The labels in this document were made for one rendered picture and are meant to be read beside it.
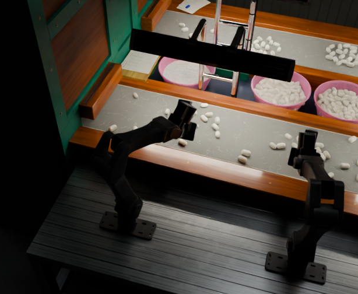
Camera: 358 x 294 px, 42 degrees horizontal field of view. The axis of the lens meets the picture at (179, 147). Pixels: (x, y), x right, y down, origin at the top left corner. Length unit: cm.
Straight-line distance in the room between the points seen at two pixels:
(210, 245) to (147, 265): 23
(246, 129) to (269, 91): 28
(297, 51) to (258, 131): 63
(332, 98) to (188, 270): 104
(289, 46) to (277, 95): 40
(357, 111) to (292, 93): 29
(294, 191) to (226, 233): 29
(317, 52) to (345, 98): 36
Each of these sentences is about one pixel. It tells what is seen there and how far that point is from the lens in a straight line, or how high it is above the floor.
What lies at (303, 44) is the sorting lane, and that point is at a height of 74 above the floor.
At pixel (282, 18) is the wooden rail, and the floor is 76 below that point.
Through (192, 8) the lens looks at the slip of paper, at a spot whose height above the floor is 77.
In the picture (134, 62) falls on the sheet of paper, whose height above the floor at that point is 78.
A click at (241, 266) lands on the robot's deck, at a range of 165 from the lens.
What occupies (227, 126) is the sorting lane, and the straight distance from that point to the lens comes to 196.
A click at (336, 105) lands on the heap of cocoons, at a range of 217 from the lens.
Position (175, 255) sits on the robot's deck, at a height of 67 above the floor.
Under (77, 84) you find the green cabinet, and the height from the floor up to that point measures 92.
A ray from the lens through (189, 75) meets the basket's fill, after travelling 221.
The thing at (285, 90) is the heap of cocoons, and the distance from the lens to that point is 219.
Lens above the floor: 209
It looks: 47 degrees down
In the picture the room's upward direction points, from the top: 1 degrees clockwise
